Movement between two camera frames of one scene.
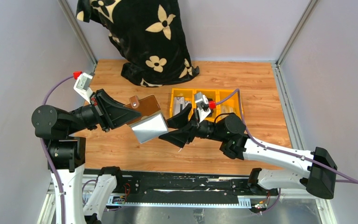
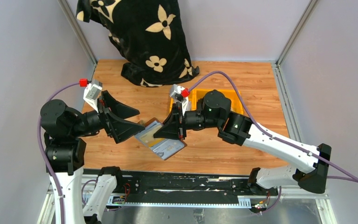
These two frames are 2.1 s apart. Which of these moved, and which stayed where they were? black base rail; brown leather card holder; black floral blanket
Moved: brown leather card holder
Stayed: black floral blanket; black base rail
